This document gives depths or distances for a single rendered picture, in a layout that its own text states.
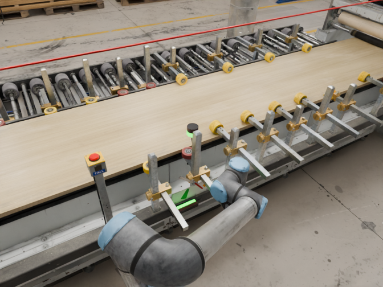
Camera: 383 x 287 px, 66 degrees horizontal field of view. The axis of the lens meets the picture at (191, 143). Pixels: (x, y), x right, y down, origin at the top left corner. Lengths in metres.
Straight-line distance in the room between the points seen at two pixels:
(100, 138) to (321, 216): 1.95
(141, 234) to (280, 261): 1.82
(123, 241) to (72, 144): 1.21
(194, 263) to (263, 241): 1.78
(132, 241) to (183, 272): 0.14
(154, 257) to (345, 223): 2.32
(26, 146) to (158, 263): 1.41
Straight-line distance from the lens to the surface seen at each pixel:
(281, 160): 2.15
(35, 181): 1.76
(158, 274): 0.75
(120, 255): 0.79
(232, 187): 1.23
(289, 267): 2.48
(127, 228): 0.79
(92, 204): 1.83
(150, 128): 1.95
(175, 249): 0.76
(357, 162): 3.53
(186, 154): 1.75
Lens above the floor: 2.10
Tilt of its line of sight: 41 degrees down
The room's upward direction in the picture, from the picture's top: 3 degrees clockwise
